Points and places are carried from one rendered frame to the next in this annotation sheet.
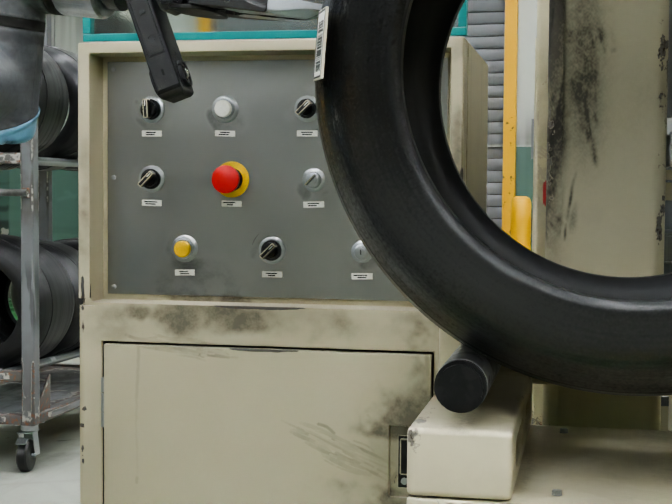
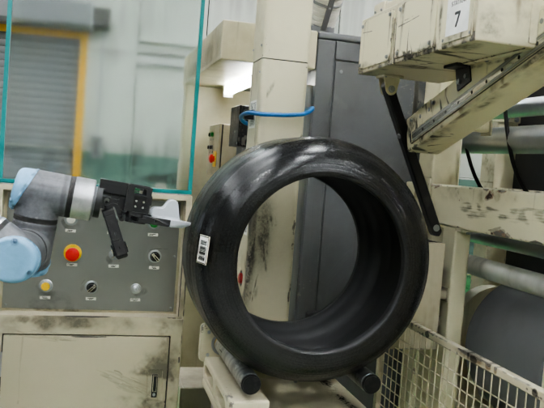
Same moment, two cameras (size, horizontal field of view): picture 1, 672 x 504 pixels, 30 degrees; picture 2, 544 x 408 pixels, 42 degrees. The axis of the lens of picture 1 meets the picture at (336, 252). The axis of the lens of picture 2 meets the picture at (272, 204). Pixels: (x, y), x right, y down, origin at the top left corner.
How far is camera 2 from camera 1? 70 cm
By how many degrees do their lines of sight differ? 26
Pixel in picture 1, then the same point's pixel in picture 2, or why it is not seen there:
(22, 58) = (51, 238)
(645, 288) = (291, 327)
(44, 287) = not seen: outside the picture
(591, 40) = (267, 220)
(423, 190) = (243, 310)
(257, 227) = (84, 276)
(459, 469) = not seen: outside the picture
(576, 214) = (257, 291)
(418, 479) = not seen: outside the picture
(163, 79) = (120, 251)
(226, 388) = (69, 355)
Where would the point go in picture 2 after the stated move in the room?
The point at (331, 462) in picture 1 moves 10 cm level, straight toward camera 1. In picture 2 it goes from (120, 388) to (128, 399)
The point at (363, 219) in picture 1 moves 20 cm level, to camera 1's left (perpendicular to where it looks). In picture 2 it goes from (214, 318) to (121, 320)
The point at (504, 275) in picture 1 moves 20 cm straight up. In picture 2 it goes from (271, 342) to (278, 250)
